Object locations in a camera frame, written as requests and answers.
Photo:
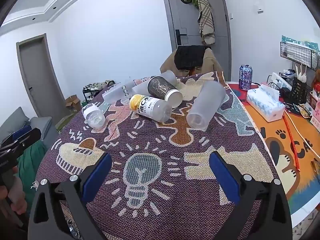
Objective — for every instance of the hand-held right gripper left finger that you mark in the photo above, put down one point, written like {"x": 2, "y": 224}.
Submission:
{"x": 97, "y": 177}

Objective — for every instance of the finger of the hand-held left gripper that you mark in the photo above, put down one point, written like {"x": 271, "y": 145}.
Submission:
{"x": 22, "y": 132}
{"x": 30, "y": 137}

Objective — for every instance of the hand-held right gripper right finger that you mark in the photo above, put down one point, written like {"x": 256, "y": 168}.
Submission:
{"x": 223, "y": 177}

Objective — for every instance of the large frosted plastic cup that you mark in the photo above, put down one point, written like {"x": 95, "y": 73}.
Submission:
{"x": 206, "y": 103}

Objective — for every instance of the dark printed paper cup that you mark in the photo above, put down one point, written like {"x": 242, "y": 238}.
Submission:
{"x": 163, "y": 90}

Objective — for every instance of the person's left hand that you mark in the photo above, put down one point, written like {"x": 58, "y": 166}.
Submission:
{"x": 17, "y": 192}

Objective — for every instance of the grey sofa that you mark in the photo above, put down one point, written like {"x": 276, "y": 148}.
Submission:
{"x": 15, "y": 123}

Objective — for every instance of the green cloth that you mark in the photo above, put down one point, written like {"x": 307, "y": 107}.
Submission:
{"x": 30, "y": 162}

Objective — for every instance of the cardboard box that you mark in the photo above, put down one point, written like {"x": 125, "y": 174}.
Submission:
{"x": 73, "y": 103}

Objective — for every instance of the grey side door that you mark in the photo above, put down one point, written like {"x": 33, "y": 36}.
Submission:
{"x": 37, "y": 75}

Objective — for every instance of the small clear plastic bottle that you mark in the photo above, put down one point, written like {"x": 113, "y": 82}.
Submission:
{"x": 94, "y": 117}

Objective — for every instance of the orange cat table mat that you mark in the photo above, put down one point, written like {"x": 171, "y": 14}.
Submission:
{"x": 275, "y": 140}

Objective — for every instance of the printed woven blanket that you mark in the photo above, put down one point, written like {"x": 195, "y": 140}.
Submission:
{"x": 160, "y": 142}

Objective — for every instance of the red stick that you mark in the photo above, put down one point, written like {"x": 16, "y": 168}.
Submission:
{"x": 292, "y": 142}

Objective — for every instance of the black shoe rack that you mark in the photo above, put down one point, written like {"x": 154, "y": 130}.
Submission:
{"x": 97, "y": 90}

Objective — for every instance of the white tissue pack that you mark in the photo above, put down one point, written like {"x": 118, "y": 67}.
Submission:
{"x": 265, "y": 103}

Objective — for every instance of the yellow cap drink bottle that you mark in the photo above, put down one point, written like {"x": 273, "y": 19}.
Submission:
{"x": 150, "y": 108}

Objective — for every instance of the purple drink can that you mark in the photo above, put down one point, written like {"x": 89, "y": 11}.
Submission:
{"x": 245, "y": 77}

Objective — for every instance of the snack packet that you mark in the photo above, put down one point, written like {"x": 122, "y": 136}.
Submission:
{"x": 303, "y": 110}

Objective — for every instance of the white power strip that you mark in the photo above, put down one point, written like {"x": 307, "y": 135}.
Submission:
{"x": 275, "y": 80}

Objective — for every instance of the pink box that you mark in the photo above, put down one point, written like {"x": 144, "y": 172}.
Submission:
{"x": 316, "y": 110}

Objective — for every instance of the black cloth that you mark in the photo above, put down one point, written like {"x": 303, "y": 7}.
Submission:
{"x": 190, "y": 56}

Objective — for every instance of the white plastic utensils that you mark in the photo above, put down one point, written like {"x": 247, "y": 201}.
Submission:
{"x": 301, "y": 73}

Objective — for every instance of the plaid scarf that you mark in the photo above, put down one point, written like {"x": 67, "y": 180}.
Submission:
{"x": 206, "y": 17}

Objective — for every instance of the white wall box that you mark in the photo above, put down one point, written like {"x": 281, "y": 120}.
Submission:
{"x": 258, "y": 8}

